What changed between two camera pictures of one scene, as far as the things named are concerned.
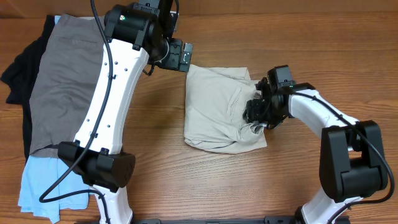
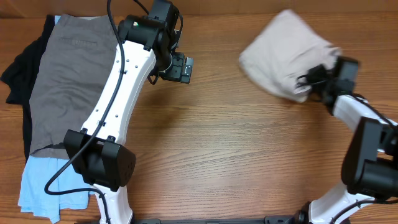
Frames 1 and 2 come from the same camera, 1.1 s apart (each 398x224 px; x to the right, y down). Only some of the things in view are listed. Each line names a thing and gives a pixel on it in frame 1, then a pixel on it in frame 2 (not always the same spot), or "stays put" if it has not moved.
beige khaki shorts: x=215 y=101 -> x=283 y=53
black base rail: x=279 y=219 stays put
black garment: x=18 y=78 stays put
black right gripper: x=252 y=112 -> x=315 y=70
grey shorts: x=68 y=77 stays put
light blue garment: x=48 y=186 stays put
